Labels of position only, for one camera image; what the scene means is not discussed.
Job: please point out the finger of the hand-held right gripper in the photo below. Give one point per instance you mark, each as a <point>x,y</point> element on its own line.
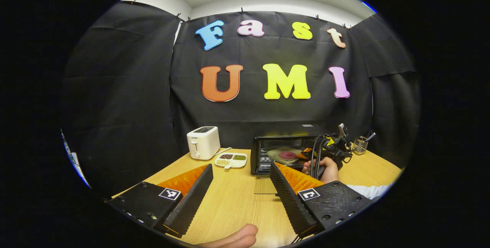
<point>306,154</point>

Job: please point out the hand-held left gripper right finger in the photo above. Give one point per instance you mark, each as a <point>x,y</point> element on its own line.
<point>289,198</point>

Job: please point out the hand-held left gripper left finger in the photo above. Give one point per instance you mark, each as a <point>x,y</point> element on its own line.
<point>193,198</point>

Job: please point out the dark red round food slice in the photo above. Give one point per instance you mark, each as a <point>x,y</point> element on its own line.
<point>288,155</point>

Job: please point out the pale green plate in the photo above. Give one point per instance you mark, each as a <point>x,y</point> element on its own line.
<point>277,153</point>

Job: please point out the black electric oven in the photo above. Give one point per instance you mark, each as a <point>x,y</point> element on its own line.
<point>264,142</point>

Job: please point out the clear glass cup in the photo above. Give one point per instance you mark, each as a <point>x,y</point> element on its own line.
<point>360,146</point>

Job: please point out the white divided snack plate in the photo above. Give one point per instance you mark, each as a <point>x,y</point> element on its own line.
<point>231,160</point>

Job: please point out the white toaster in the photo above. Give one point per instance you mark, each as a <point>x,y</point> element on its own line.
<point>203,142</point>

